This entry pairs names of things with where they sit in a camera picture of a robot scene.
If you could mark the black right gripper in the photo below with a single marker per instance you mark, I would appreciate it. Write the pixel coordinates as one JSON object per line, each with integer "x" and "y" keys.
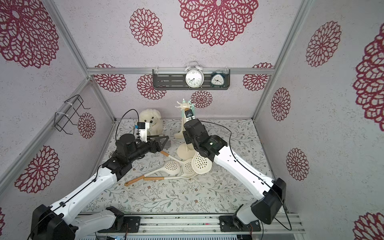
{"x": 191, "y": 126}

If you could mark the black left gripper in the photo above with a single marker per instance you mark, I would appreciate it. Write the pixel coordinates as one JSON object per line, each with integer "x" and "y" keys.
{"x": 158, "y": 147}

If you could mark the cream skimmer orange handle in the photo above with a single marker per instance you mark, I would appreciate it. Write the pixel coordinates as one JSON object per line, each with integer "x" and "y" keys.
{"x": 170, "y": 167}

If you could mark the cream skimmer brown handle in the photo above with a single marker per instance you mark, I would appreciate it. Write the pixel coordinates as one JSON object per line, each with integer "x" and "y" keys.
{"x": 187, "y": 170}

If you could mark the cream skimmer wooden handle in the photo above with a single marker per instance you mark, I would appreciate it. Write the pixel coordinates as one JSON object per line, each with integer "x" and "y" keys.
{"x": 200, "y": 164}

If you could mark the cream skimmer tan handle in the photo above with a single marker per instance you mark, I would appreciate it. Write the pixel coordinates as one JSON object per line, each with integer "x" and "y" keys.
{"x": 162, "y": 178}

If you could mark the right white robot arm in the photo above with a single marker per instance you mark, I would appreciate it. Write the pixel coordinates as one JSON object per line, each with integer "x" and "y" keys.
{"x": 269, "y": 193}

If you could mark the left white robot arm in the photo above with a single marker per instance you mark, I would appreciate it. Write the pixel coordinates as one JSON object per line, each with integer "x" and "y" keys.
{"x": 61, "y": 221}

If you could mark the white plush dog toy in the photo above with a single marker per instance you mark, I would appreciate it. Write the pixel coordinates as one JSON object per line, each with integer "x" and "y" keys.
{"x": 154, "y": 118}

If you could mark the white alarm clock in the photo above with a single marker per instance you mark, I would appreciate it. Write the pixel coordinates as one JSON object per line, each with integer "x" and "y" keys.
{"x": 194, "y": 74}

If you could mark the teal alarm clock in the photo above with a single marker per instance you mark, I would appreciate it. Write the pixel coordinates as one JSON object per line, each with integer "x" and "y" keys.
{"x": 217, "y": 80}

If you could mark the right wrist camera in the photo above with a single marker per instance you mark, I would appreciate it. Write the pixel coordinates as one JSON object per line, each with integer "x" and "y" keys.
{"x": 189, "y": 115}

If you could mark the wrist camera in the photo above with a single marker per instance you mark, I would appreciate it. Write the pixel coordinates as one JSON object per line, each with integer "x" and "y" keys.
{"x": 142, "y": 131}
{"x": 189, "y": 115}

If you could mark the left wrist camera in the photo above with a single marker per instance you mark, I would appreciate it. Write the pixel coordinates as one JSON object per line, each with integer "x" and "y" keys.
{"x": 142, "y": 131}

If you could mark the grey wall shelf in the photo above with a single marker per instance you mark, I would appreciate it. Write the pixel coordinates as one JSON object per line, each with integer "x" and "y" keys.
{"x": 177, "y": 81}

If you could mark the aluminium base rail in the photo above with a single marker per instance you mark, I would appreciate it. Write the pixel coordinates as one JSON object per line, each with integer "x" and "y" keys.
{"x": 180, "y": 223}

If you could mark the black wire wall rack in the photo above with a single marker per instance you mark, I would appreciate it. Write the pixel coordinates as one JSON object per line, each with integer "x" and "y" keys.
{"x": 72, "y": 105}

